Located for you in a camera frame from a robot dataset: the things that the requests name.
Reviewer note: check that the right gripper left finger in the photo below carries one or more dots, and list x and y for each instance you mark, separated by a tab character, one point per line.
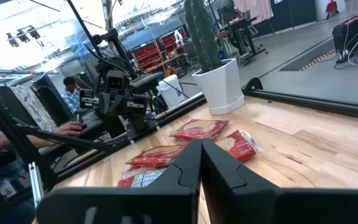
166	202

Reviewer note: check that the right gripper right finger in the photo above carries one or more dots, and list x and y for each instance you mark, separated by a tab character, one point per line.
244	202

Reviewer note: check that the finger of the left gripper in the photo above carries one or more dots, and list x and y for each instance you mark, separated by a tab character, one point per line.
119	106
105	104

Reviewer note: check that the red popcorn bag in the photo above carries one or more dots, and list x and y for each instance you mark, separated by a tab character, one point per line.
238	146
197	129
157	155
135	179

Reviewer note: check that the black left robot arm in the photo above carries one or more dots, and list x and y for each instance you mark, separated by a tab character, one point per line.
146	82

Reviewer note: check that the person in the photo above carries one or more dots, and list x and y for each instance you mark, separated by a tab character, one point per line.
2	174
71	99

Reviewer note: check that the white bucket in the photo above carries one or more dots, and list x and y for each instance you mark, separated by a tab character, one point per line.
171	91

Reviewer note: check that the person's hand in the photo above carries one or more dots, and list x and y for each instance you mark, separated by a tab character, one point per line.
70	128

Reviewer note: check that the shelf with red bins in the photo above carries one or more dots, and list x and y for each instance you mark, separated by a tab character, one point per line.
149	56

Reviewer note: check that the black chair back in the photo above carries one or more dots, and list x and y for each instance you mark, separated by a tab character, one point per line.
53	102

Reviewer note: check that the patterned fabric chair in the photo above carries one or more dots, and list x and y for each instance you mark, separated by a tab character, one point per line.
33	107

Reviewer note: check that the white square planter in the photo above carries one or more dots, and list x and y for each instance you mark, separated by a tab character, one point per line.
222	87

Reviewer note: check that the tall green cactus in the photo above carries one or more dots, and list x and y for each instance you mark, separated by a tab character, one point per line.
202	37

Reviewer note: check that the black desk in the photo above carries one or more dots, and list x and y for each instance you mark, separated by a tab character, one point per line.
241	34

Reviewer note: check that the hanging fabric cloth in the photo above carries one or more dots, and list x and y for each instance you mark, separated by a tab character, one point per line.
255	9

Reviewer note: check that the black floor mat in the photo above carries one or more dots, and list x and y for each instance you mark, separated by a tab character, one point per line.
306	60

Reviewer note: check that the power strip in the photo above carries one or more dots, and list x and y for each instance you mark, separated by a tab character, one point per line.
342	58

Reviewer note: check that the black equipment case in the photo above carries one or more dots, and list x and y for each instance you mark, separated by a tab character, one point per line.
351	32

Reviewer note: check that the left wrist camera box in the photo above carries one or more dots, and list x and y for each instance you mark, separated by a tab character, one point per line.
117	81

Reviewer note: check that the black rig frame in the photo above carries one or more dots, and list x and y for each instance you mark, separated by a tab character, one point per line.
20	146

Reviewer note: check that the black table edge frame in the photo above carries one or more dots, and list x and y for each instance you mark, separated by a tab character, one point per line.
322	104

